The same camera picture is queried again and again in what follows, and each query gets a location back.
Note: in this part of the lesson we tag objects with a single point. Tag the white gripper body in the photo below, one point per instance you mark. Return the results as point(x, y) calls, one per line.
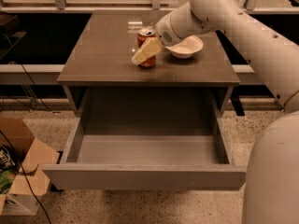
point(164, 32)

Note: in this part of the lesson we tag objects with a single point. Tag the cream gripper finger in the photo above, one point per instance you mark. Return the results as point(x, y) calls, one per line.
point(150, 47)

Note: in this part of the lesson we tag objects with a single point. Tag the red coke can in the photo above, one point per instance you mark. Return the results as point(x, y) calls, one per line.
point(142, 36)

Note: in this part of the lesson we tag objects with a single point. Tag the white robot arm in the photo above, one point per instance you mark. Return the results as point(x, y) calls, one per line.
point(271, 194)

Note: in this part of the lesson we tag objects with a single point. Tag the grey cabinet with top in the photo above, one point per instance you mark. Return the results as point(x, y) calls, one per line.
point(102, 57)

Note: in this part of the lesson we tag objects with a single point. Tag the open grey top drawer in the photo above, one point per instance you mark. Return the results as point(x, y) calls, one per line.
point(147, 139)

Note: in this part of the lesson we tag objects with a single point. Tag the white paper bowl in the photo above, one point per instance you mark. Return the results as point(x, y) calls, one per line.
point(186, 48)

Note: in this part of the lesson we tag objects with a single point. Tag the brown cardboard box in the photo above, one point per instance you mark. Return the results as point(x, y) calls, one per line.
point(30, 155)

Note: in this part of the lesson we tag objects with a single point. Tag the black snack bag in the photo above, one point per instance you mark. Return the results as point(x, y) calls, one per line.
point(6, 160)

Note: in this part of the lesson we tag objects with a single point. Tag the green snack bag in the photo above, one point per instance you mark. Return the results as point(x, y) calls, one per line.
point(6, 179)

